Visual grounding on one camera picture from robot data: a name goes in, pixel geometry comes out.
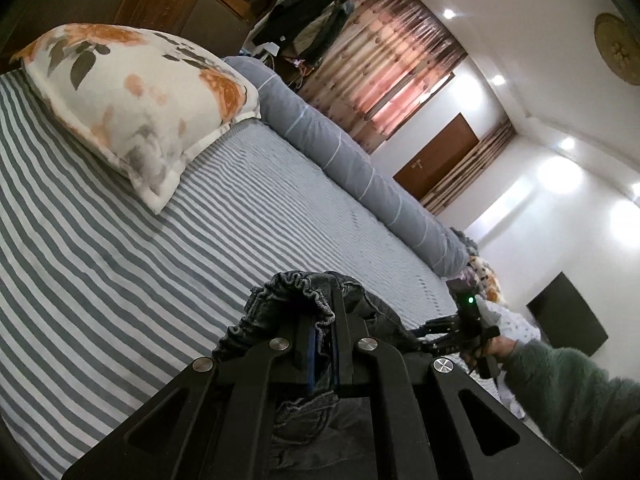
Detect right hand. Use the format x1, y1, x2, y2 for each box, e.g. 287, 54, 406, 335
459, 336, 516, 372

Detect floral clothes pile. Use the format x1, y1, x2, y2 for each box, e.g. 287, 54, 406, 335
451, 229, 506, 306

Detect brown wooden door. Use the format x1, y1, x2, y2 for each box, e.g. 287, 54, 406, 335
394, 114, 478, 200

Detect dark grey denim pants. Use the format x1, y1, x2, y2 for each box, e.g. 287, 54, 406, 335
214, 271, 419, 479

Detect striped grey white bedsheet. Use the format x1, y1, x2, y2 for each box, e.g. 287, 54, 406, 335
1, 70, 454, 479

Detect round gold wall ornament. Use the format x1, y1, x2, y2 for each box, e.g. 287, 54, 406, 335
593, 13, 640, 86

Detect black wall television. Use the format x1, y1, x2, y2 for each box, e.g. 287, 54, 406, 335
527, 273, 608, 356

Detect floral orange white pillow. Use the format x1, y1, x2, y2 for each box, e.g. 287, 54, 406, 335
13, 23, 260, 214

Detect striped brown side curtain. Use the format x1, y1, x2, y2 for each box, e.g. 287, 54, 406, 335
421, 118, 516, 216

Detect white dotted cloth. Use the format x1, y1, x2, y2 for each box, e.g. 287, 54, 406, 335
475, 295, 541, 420

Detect hanging dark clothes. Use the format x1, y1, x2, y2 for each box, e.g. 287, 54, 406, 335
252, 0, 355, 66

